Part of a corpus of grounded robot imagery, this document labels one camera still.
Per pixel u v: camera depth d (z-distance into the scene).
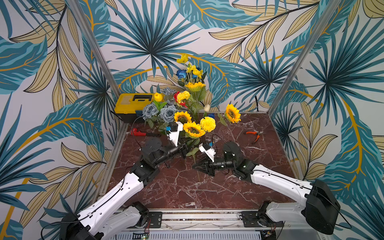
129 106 1.03
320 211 0.40
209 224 0.73
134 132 1.06
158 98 0.62
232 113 0.66
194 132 0.61
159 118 0.72
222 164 0.64
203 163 0.65
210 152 0.64
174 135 0.56
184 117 0.69
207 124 0.69
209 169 0.63
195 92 0.73
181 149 0.56
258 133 1.07
